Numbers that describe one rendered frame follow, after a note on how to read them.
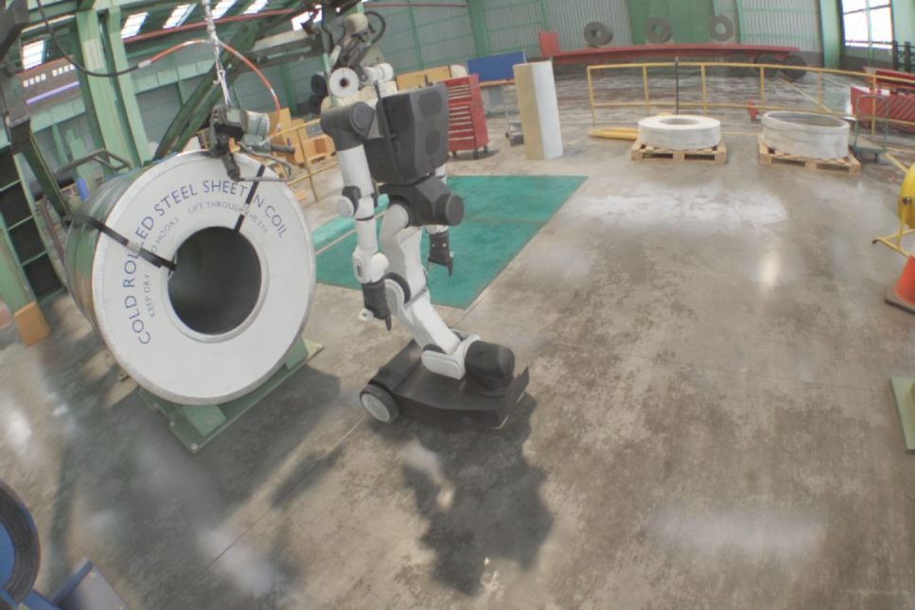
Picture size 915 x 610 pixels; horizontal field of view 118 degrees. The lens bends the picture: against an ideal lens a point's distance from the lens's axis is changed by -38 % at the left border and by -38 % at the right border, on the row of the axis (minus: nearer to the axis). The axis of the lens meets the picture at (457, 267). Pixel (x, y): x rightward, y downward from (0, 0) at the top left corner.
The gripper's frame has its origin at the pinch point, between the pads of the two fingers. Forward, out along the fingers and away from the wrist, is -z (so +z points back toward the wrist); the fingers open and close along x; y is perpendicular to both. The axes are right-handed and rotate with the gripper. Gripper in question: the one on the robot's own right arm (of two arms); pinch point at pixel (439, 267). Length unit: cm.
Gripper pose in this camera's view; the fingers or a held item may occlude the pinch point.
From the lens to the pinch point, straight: 200.2
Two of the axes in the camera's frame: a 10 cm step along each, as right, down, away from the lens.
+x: -8.6, -2.7, 4.4
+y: -5.2, 4.6, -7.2
